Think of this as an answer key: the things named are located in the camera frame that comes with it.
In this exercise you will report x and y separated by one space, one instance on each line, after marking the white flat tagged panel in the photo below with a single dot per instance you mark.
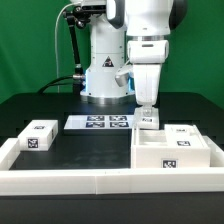
81 123

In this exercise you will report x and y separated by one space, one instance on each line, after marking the white small tagged box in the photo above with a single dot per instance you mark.
38 135

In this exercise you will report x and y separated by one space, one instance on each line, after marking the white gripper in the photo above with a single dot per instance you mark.
147 58

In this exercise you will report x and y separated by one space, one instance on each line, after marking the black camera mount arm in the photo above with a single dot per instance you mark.
78 77

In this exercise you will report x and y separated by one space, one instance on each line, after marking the white U-shaped frame fence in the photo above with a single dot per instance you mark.
116 181

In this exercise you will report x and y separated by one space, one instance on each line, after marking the white small panel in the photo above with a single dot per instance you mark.
146 122
184 136

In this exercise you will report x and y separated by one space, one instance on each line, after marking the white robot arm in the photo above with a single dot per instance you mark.
128 41

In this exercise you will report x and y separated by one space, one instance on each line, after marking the white cabinet box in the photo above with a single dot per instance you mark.
149 149

